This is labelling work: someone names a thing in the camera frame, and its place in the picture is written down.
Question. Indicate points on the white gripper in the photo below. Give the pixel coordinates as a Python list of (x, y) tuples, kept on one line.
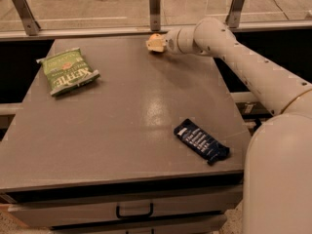
[(171, 43)]

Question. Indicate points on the orange fruit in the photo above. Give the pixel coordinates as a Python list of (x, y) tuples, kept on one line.
[(155, 36)]

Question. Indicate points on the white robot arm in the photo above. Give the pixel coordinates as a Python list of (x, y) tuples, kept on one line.
[(277, 197)]

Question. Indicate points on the green jalapeno chip bag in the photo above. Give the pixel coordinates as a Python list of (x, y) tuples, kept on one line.
[(67, 71)]

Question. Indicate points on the dark blue snack bar wrapper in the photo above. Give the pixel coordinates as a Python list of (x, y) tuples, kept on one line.
[(202, 143)]

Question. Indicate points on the lower grey drawer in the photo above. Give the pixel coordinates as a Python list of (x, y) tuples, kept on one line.
[(200, 224)]

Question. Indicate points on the grey drawer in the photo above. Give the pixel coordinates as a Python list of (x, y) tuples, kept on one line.
[(200, 224), (102, 209)]

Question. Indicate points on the upper grey drawer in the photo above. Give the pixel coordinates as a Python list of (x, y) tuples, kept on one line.
[(102, 209)]

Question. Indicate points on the middle metal railing bracket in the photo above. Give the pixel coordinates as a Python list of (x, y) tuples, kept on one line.
[(154, 12)]

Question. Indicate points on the metal railing bracket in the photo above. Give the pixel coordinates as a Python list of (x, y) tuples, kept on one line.
[(234, 15), (30, 25), (154, 12)]

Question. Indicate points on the right metal railing bracket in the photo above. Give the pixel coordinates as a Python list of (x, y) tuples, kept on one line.
[(234, 15)]

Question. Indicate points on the left metal railing bracket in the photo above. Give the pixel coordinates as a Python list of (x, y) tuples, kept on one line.
[(30, 25)]

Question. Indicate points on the horizontal metal rail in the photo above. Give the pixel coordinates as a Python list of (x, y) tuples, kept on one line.
[(45, 34)]

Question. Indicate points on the black upper drawer handle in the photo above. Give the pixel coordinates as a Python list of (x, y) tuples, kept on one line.
[(135, 211)]

